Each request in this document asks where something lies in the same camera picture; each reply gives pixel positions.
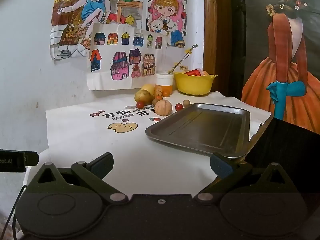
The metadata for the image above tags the wall poster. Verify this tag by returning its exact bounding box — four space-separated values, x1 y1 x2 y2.
241 0 320 133

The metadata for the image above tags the wooden door frame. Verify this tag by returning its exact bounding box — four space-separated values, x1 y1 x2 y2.
202 0 247 99

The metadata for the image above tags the yellow flower twig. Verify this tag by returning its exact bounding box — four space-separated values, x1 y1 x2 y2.
169 44 199 75

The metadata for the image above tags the metal tray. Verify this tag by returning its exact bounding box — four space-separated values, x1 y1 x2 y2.
145 103 251 158

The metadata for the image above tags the yellow-brown pear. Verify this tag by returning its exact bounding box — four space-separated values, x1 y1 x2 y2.
135 89 155 103

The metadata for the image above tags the yellow lemon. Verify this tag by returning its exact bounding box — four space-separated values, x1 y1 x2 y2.
140 84 156 95

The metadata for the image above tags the yellow plastic basket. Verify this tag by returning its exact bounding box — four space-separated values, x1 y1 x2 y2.
173 70 218 96

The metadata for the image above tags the drawing of child with fan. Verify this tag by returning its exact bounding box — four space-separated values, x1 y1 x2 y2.
50 0 148 60

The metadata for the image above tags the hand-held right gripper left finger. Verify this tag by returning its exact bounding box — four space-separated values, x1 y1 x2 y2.
26 152 129 203

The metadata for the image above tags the black cable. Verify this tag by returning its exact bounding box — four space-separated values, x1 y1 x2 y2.
5 185 27 240

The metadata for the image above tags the drawing of child with teddy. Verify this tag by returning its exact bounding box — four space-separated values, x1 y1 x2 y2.
146 0 188 48

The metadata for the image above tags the paper drawing of houses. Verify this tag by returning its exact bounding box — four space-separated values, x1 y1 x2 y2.
86 22 168 90

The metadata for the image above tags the white printed cloth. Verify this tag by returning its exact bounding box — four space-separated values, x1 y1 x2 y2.
24 90 273 195

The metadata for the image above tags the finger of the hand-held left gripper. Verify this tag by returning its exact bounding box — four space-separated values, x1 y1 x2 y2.
24 151 39 167

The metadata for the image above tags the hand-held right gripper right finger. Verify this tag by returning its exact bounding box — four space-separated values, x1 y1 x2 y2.
194 152 299 203

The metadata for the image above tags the white and orange cup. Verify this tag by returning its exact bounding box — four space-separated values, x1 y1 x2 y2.
155 71 174 95

